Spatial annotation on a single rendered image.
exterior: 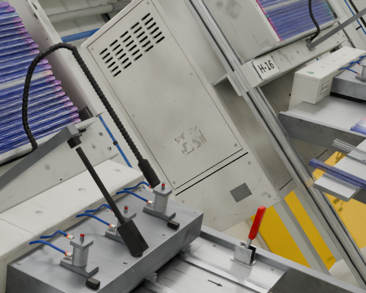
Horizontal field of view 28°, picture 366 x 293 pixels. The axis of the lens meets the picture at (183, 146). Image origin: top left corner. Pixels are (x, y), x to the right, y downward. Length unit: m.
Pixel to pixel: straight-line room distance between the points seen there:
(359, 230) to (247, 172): 2.22
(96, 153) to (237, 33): 0.89
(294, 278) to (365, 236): 3.06
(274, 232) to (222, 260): 3.12
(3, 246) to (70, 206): 0.16
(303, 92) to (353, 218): 2.16
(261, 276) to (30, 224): 0.38
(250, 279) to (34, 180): 0.39
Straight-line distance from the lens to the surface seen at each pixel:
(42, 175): 1.24
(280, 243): 4.37
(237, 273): 1.21
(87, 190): 1.22
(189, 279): 1.17
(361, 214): 4.38
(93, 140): 1.36
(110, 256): 1.09
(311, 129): 1.99
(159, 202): 1.20
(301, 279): 1.24
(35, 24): 1.42
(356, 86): 2.27
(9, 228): 1.10
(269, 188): 2.09
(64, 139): 0.98
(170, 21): 2.11
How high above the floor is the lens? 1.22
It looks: 2 degrees up
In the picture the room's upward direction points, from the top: 32 degrees counter-clockwise
